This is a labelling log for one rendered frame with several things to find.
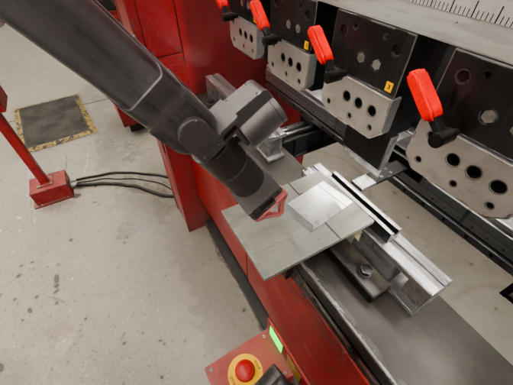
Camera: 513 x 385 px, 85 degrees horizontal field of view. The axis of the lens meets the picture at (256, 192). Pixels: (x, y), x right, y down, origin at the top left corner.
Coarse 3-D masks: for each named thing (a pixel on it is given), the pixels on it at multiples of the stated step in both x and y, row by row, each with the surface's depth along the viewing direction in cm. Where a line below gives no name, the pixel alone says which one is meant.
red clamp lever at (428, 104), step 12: (420, 72) 34; (408, 84) 34; (420, 84) 33; (432, 84) 34; (420, 96) 34; (432, 96) 33; (420, 108) 34; (432, 108) 33; (432, 120) 34; (444, 132) 33; (456, 132) 34; (432, 144) 34; (444, 144) 34
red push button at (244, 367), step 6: (246, 360) 57; (240, 366) 56; (246, 366) 56; (252, 366) 56; (240, 372) 56; (246, 372) 56; (252, 372) 56; (240, 378) 55; (246, 378) 55; (252, 378) 55
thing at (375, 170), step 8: (352, 128) 55; (344, 136) 58; (352, 136) 56; (360, 136) 54; (376, 136) 51; (392, 136) 48; (344, 144) 59; (352, 144) 57; (360, 144) 55; (368, 144) 53; (376, 144) 51; (384, 144) 50; (392, 144) 50; (352, 152) 59; (360, 152) 55; (368, 152) 54; (376, 152) 52; (384, 152) 50; (360, 160) 58; (368, 160) 54; (376, 160) 53; (384, 160) 52; (368, 168) 56; (376, 168) 53; (376, 176) 55
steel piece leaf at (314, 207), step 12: (312, 192) 63; (324, 192) 63; (288, 204) 58; (300, 204) 61; (312, 204) 61; (324, 204) 61; (336, 204) 61; (300, 216) 56; (312, 216) 58; (324, 216) 58; (312, 228) 56
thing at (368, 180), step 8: (408, 136) 75; (400, 144) 70; (392, 152) 71; (400, 152) 70; (392, 160) 72; (400, 160) 70; (384, 168) 68; (392, 168) 69; (400, 168) 69; (408, 168) 68; (360, 176) 66; (368, 176) 66; (384, 176) 66; (392, 176) 67; (416, 176) 67; (360, 184) 65; (368, 184) 65; (376, 184) 66
